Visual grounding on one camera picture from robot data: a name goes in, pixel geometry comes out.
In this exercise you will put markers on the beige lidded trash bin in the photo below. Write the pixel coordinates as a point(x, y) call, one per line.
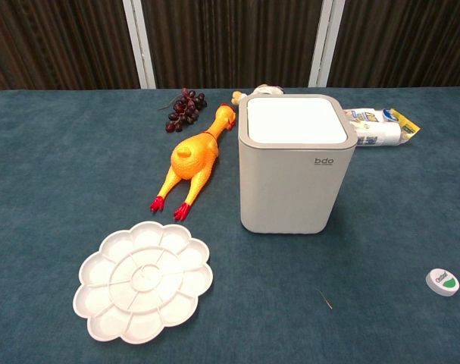
point(290, 182)

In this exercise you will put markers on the small white green-label container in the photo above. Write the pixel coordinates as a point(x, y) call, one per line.
point(443, 282)

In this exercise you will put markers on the yellow rubber chicken toy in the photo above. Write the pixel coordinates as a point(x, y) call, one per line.
point(195, 155)

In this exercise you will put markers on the dark purple grape bunch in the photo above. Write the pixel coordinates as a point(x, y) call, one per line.
point(186, 110)

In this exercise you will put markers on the small cream toy behind bin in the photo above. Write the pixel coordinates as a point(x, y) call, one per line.
point(238, 98)

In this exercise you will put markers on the white flower-shaped paint palette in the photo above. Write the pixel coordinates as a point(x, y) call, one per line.
point(142, 277)

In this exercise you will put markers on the dark brown slatted partition panel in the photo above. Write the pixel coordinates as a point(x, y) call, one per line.
point(229, 41)
point(55, 41)
point(404, 41)

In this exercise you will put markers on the thin wooden toothpick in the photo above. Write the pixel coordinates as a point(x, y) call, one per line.
point(324, 299)

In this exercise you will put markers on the white blue yellow snack bag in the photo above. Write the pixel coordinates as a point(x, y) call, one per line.
point(377, 130)

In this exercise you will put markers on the blue felt table cover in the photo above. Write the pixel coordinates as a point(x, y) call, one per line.
point(44, 170)

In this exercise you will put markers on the white partition post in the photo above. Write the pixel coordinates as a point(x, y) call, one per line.
point(326, 45)
point(140, 45)

